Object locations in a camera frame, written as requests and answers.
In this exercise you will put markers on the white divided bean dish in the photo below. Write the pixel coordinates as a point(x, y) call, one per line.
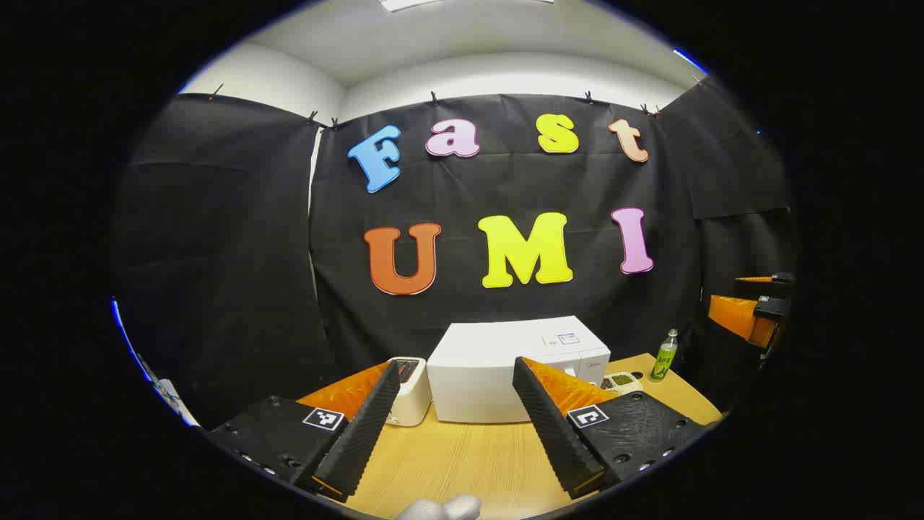
point(622, 380)

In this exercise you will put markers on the white toaster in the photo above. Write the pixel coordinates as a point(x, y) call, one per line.
point(415, 397)

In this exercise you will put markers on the green drink bottle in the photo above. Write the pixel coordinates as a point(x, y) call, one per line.
point(663, 361)

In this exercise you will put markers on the white microwave oven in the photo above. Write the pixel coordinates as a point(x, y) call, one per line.
point(484, 368)

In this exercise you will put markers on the black backdrop cloth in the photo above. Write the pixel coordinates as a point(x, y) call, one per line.
point(462, 188)

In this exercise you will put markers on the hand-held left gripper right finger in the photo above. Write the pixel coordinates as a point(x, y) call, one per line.
point(552, 426)

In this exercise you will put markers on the ceiling light panel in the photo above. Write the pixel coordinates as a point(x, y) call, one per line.
point(404, 4)

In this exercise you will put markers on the white side table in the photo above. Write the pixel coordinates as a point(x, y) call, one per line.
point(177, 404)

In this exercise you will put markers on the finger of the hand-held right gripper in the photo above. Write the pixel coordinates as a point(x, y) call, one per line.
point(783, 278)
point(772, 307)

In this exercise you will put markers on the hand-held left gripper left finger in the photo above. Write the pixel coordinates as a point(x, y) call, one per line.
point(361, 433)

